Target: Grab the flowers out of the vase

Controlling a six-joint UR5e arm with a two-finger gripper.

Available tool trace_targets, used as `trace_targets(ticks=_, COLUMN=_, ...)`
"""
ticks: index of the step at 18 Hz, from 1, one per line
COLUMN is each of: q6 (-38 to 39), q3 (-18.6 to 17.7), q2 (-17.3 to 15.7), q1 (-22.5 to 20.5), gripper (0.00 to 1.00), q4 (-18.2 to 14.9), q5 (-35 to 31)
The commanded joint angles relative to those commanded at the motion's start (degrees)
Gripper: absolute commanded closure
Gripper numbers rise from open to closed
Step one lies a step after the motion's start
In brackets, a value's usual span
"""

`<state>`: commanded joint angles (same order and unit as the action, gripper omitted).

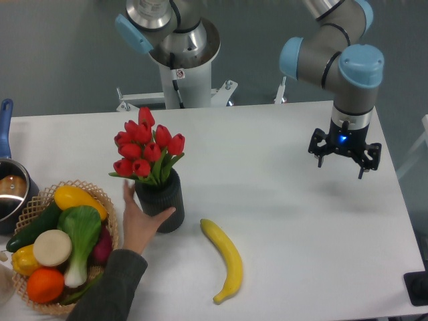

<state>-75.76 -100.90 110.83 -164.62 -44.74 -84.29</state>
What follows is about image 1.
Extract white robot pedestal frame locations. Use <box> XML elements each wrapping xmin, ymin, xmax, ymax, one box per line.
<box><xmin>115</xmin><ymin>60</ymin><xmax>288</xmax><ymax>112</ymax></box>

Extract green bok choy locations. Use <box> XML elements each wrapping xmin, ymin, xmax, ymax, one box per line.
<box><xmin>58</xmin><ymin>205</ymin><xmax>101</xmax><ymax>288</ymax></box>

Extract dark green cucumber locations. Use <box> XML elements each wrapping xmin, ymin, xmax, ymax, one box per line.
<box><xmin>6</xmin><ymin>201</ymin><xmax>62</xmax><ymax>253</ymax></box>

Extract beige object at edge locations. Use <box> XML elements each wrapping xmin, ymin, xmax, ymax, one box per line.
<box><xmin>0</xmin><ymin>251</ymin><xmax>15</xmax><ymax>306</ymax></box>

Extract person's bare hand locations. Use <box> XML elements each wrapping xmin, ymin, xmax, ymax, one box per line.
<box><xmin>122</xmin><ymin>181</ymin><xmax>176</xmax><ymax>255</ymax></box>

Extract red tulip bouquet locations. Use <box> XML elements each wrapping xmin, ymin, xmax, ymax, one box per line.
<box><xmin>109</xmin><ymin>107</ymin><xmax>185</xmax><ymax>188</ymax></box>

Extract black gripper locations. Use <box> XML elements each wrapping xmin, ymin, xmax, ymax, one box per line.
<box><xmin>308</xmin><ymin>115</ymin><xmax>382</xmax><ymax>179</ymax></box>

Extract yellow squash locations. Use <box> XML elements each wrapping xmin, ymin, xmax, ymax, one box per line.
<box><xmin>53</xmin><ymin>185</ymin><xmax>108</xmax><ymax>221</ymax></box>

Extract yellow bell pepper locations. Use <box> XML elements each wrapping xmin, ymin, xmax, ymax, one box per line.
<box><xmin>11</xmin><ymin>244</ymin><xmax>41</xmax><ymax>276</ymax></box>

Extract blue pot with handle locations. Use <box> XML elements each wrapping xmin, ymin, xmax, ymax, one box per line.
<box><xmin>1</xmin><ymin>98</ymin><xmax>39</xmax><ymax>235</ymax></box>

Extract orange fruit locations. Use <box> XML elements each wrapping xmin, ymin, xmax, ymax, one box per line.
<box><xmin>26</xmin><ymin>267</ymin><xmax>65</xmax><ymax>304</ymax></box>

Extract dark grey ribbed vase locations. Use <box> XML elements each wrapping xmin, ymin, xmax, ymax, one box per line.
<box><xmin>135</xmin><ymin>169</ymin><xmax>185</xmax><ymax>233</ymax></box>

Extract black device at edge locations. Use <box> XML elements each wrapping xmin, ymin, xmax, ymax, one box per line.
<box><xmin>403</xmin><ymin>271</ymin><xmax>427</xmax><ymax>306</ymax></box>

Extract yellow banana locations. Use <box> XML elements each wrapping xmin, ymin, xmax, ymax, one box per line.
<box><xmin>200</xmin><ymin>219</ymin><xmax>243</xmax><ymax>305</ymax></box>

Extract grey sleeved forearm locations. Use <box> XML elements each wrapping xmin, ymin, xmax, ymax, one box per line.
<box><xmin>67</xmin><ymin>249</ymin><xmax>148</xmax><ymax>321</ymax></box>

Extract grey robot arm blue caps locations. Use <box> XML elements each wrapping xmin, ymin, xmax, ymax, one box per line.
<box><xmin>279</xmin><ymin>0</ymin><xmax>385</xmax><ymax>175</ymax></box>

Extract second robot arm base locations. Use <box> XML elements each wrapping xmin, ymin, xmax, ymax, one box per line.
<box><xmin>114</xmin><ymin>1</ymin><xmax>221</xmax><ymax>70</ymax></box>

